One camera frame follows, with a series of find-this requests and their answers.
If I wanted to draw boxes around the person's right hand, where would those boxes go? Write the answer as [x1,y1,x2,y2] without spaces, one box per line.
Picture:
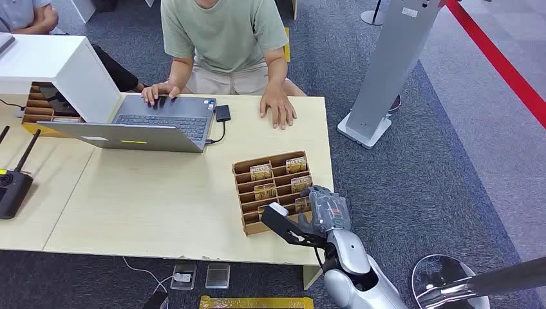
[142,82,182,107]

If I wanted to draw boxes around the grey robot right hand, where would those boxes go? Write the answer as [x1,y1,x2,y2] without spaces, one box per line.
[297,185,352,235]

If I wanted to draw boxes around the person's left hand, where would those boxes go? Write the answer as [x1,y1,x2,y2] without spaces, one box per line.
[259,86,298,131]

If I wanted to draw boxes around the gold printed card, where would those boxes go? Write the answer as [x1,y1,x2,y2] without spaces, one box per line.
[290,175,313,194]
[249,164,272,182]
[254,183,278,201]
[285,156,308,174]

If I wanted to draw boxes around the brown wooden card holder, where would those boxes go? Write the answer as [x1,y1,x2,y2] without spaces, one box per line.
[232,150,315,237]

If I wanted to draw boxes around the seated person at edge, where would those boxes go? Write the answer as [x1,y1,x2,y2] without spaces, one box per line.
[0,0,146,93]

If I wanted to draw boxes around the grey laptop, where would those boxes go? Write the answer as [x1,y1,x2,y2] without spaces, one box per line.
[37,94,217,153]

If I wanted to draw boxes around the black adapter box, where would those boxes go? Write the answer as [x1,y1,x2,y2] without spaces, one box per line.
[214,104,232,123]

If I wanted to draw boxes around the pale desk leg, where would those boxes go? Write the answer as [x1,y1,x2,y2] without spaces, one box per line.
[303,264,324,291]

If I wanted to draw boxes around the white box shelf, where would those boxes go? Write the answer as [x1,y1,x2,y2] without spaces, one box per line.
[0,33,122,124]

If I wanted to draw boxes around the white furniture panel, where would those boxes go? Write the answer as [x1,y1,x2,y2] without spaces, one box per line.
[70,0,97,24]

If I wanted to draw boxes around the yellow floor tape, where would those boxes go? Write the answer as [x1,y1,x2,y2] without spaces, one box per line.
[199,295,314,309]

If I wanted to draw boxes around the grey kiosk stand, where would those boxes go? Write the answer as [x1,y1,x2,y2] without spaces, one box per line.
[337,0,447,149]

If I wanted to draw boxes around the wooden holder under shelf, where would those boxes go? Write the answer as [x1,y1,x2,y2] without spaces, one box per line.
[22,82,84,138]

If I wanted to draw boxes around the metal floor socket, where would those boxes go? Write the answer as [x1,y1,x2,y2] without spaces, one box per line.
[205,263,231,290]
[170,263,198,291]

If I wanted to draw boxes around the black router with antennas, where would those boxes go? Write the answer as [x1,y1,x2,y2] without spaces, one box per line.
[0,126,42,220]

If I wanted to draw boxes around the black floor box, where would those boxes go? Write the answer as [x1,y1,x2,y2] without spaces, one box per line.
[142,290,169,309]

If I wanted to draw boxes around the red barrier belt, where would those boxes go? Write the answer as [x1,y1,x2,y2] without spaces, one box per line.
[446,0,546,130]

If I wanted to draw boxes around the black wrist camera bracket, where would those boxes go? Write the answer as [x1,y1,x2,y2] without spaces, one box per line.
[260,205,328,250]

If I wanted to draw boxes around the black adapter cable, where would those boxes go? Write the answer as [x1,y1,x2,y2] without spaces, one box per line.
[204,121,227,146]

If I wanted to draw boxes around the thin black cable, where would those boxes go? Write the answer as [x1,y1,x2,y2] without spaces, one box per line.
[0,98,26,113]

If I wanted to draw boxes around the chrome stanchion post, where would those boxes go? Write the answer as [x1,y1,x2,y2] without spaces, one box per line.
[411,255,546,309]

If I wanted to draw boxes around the white floor cable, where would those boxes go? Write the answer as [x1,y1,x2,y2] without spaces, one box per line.
[121,256,192,296]

